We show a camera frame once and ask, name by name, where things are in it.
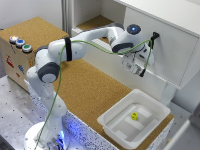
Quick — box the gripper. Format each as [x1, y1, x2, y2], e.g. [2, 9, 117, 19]
[121, 46, 156, 77]

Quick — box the white sliding door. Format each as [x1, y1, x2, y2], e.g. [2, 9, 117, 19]
[122, 6, 200, 90]

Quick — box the yellow block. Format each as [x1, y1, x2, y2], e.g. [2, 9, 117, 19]
[130, 112, 139, 121]

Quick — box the white cabinet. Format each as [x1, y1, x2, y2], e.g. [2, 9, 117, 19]
[63, 0, 200, 108]

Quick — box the white plastic box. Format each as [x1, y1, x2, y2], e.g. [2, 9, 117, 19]
[96, 88, 172, 150]

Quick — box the wooden drawer box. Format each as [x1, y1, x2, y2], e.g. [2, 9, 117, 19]
[0, 16, 70, 93]

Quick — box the green button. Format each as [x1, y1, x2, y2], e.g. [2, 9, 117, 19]
[21, 43, 34, 54]

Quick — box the blue button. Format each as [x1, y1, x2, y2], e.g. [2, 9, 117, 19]
[15, 38, 26, 49]

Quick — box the red button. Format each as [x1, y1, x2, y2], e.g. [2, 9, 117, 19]
[8, 34, 19, 45]

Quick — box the black door handle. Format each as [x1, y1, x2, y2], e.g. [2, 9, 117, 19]
[139, 31, 161, 78]

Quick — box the green cable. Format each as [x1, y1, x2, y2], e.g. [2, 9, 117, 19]
[33, 37, 155, 150]

